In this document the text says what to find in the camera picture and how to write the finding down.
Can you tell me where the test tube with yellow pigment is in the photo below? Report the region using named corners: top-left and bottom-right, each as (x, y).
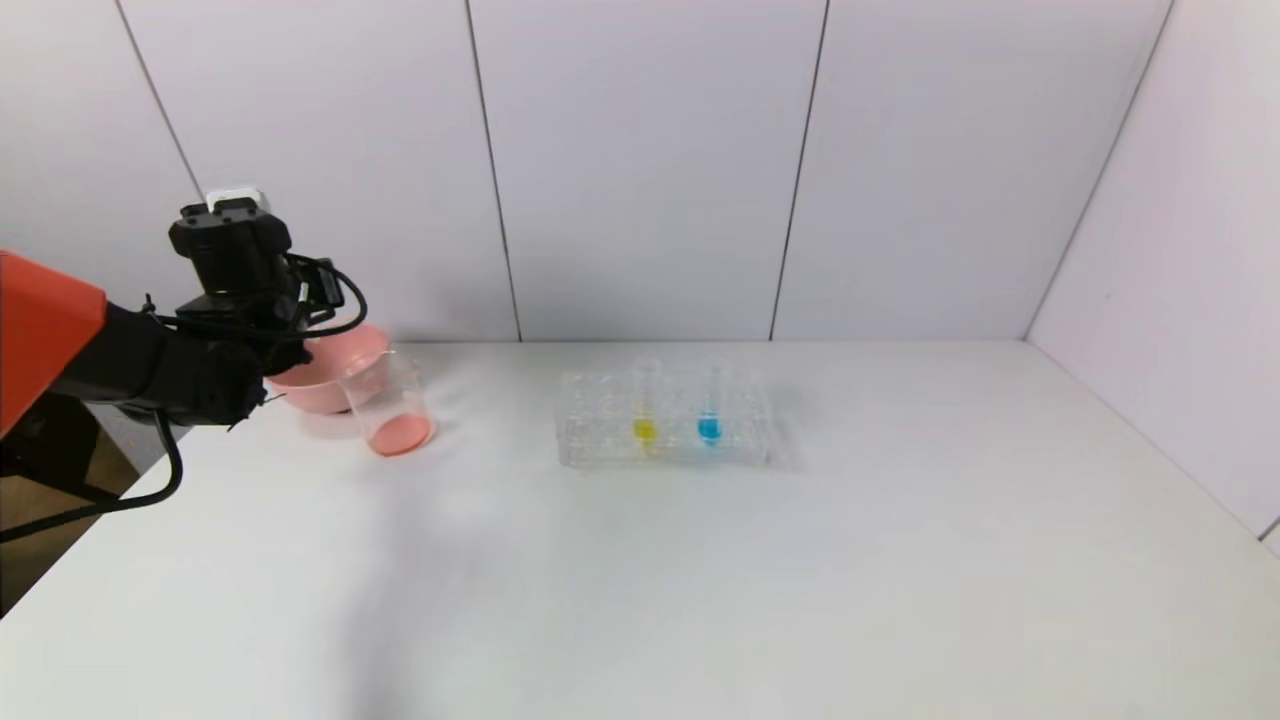
top-left (630, 357), bottom-right (663, 456)

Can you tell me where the clear glass beaker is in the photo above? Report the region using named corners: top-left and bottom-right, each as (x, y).
top-left (340, 350), bottom-right (436, 459)

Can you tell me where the pink bowl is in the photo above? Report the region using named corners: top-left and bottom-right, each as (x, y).
top-left (265, 325), bottom-right (393, 416)

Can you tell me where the clear plastic test tube rack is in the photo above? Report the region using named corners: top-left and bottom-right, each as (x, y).
top-left (555, 365), bottom-right (776, 469)

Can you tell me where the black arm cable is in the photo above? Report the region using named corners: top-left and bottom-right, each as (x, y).
top-left (0, 255), bottom-right (368, 546)

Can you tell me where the test tube with blue pigment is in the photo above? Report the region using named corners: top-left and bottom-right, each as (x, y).
top-left (697, 355), bottom-right (731, 451)

